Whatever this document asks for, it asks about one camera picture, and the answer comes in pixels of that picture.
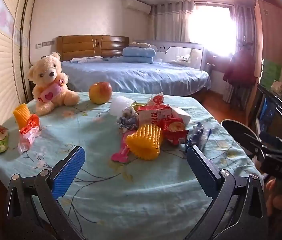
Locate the stack of green boxes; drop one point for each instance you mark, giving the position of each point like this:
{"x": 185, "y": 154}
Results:
{"x": 270, "y": 73}

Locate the yellow foam fruit net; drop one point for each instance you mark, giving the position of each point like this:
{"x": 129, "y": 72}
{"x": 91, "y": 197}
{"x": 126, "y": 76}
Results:
{"x": 145, "y": 142}

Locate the red yellow apple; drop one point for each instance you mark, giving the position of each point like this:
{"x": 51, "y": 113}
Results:
{"x": 100, "y": 93}

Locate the blue clear plastic wrapper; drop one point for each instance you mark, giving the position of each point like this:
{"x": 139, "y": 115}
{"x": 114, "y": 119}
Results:
{"x": 198, "y": 136}

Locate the white air conditioner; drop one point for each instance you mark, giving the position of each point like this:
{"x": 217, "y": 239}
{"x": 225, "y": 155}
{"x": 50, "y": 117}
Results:
{"x": 138, "y": 6}

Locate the small yellow foam net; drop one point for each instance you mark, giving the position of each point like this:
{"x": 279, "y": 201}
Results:
{"x": 21, "y": 115}

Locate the bed with blue sheet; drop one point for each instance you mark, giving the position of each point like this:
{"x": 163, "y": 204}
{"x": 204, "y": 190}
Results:
{"x": 131, "y": 77}

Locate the grey curtains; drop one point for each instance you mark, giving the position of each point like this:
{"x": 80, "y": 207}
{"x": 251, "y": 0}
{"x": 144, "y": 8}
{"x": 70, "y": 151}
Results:
{"x": 170, "y": 21}

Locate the white foam block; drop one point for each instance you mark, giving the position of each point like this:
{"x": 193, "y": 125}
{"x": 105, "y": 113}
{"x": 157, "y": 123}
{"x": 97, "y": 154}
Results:
{"x": 181, "y": 114}

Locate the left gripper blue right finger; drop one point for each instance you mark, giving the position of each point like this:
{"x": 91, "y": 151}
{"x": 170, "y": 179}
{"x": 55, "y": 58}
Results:
{"x": 238, "y": 208}

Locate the white red paper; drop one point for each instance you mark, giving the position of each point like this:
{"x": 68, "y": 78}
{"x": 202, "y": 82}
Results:
{"x": 156, "y": 100}

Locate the yellow snack bag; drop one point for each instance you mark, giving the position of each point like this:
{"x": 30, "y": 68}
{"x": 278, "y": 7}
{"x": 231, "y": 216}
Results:
{"x": 135, "y": 105}

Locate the red white milk carton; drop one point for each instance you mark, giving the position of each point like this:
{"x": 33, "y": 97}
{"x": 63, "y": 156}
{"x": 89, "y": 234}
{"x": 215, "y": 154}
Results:
{"x": 148, "y": 115}

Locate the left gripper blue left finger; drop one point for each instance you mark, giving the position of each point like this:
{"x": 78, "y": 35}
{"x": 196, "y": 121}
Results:
{"x": 33, "y": 210}

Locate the dark red hanging jacket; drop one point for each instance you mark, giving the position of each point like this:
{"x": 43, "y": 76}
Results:
{"x": 241, "y": 68}

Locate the white bed guard rail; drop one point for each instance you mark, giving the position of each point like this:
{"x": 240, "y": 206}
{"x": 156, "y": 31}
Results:
{"x": 180, "y": 53}

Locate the teal floral tablecloth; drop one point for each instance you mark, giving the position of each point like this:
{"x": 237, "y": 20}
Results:
{"x": 159, "y": 199}

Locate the crumpled grey blue wrapper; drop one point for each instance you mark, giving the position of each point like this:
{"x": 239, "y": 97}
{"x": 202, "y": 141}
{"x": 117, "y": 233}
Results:
{"x": 128, "y": 120}

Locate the cream teddy bear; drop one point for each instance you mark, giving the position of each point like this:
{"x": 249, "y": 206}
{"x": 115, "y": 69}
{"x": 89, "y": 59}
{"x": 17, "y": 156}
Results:
{"x": 50, "y": 90}

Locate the black glass tv cabinet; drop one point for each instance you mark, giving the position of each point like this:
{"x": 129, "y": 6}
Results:
{"x": 266, "y": 115}

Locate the black round trash bin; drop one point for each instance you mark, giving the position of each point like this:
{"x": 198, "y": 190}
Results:
{"x": 238, "y": 131}

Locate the folded blue quilt stack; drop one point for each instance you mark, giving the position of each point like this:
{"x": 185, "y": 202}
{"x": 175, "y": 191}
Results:
{"x": 133, "y": 54}

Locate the red snack bag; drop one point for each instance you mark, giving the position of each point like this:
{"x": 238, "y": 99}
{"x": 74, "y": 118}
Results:
{"x": 174, "y": 131}

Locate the wooden headboard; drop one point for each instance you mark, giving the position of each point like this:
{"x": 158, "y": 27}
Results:
{"x": 73, "y": 46}

